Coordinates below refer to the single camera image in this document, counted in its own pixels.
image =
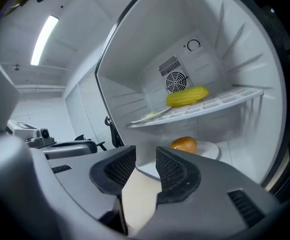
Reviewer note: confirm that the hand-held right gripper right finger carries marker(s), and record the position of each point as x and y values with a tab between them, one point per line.
210	196

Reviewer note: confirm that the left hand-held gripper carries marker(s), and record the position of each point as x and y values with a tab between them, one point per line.
38	136

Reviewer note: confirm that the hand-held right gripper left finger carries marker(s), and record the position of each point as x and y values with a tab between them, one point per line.
85	184

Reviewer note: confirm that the orange fruit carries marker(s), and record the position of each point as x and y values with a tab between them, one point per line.
185	144

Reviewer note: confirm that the small white fridge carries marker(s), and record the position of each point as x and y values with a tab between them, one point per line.
160	34

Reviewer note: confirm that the white fridge shelf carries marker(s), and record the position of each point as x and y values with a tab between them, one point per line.
222	100

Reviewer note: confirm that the black office chair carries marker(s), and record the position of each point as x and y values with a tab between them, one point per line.
90	144
115	134

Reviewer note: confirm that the empty white plate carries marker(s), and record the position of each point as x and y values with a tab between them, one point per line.
210	150

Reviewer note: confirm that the white window blind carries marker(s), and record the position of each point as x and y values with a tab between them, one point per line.
90	104

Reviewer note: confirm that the round beige table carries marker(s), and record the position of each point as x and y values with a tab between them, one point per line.
140	201

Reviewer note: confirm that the white plate with food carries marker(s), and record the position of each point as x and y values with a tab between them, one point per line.
150	116

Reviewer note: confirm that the yellow corn cob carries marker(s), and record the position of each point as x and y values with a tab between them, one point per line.
187	96

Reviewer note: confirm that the long ceiling light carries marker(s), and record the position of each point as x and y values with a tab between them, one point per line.
43	40

